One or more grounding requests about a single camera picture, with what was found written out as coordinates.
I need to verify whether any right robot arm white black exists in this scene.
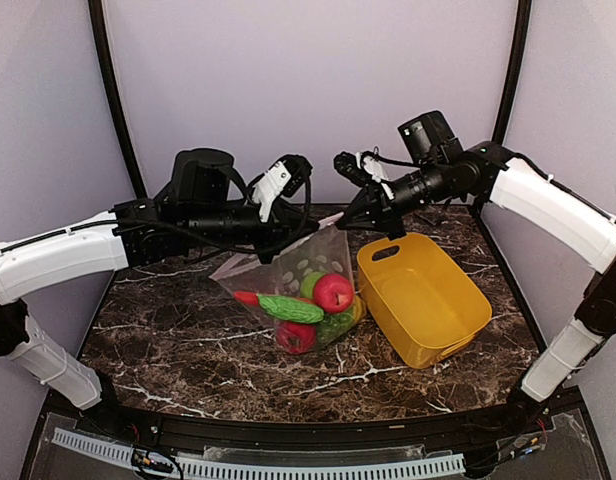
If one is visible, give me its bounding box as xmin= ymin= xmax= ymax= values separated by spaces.
xmin=334 ymin=142 xmax=616 ymax=434

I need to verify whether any clear zip top bag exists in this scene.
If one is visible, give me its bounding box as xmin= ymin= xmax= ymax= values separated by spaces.
xmin=211 ymin=214 xmax=359 ymax=353

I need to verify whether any black front rail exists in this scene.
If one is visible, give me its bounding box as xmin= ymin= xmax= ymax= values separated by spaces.
xmin=74 ymin=405 xmax=553 ymax=457

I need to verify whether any red tomato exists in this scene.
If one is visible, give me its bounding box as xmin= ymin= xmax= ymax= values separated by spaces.
xmin=276 ymin=322 xmax=317 ymax=355

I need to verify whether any green apple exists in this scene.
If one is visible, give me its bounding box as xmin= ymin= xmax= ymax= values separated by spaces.
xmin=300 ymin=271 xmax=325 ymax=299

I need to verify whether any grey slotted cable duct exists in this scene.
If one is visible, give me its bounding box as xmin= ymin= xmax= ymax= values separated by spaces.
xmin=51 ymin=427 xmax=466 ymax=480

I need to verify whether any green grape bunch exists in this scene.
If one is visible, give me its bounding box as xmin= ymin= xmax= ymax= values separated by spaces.
xmin=317 ymin=308 xmax=356 ymax=346

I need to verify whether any right black frame post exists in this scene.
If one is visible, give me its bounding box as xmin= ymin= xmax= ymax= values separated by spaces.
xmin=491 ymin=0 xmax=533 ymax=145

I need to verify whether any yellow plastic basket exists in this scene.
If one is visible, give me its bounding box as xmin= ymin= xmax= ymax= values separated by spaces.
xmin=357 ymin=233 xmax=492 ymax=369

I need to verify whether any red chili pepper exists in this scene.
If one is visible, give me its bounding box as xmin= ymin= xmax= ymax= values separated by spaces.
xmin=233 ymin=291 xmax=260 ymax=306

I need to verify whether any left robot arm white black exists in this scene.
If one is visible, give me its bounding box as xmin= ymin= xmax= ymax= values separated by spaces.
xmin=0 ymin=199 xmax=318 ymax=436

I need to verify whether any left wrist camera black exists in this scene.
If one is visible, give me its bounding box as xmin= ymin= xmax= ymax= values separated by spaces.
xmin=170 ymin=148 xmax=314 ymax=221

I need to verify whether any green bitter gourd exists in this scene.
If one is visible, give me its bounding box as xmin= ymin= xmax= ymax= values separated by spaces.
xmin=257 ymin=294 xmax=325 ymax=324

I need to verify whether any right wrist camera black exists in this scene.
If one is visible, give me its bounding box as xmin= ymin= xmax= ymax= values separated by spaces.
xmin=333 ymin=110 xmax=464 ymax=194

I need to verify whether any red pomegranate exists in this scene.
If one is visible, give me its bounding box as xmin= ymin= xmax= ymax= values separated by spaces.
xmin=312 ymin=273 xmax=355 ymax=314

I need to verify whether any left black frame post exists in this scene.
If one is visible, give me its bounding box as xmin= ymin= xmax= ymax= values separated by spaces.
xmin=87 ymin=0 xmax=147 ymax=198

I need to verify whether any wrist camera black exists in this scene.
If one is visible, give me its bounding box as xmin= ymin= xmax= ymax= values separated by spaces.
xmin=333 ymin=110 xmax=464 ymax=194
xmin=170 ymin=148 xmax=314 ymax=221

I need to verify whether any yellow bell pepper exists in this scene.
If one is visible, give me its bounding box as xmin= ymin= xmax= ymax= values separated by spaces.
xmin=351 ymin=295 xmax=367 ymax=324

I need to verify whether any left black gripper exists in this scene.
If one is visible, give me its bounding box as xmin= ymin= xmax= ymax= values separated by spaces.
xmin=183 ymin=199 xmax=319 ymax=263

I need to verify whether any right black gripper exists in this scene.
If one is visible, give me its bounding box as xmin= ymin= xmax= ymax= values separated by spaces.
xmin=337 ymin=157 xmax=453 ymax=237

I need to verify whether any black frame post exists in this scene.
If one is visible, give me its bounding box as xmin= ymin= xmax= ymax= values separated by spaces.
xmin=87 ymin=0 xmax=147 ymax=198
xmin=491 ymin=0 xmax=533 ymax=145

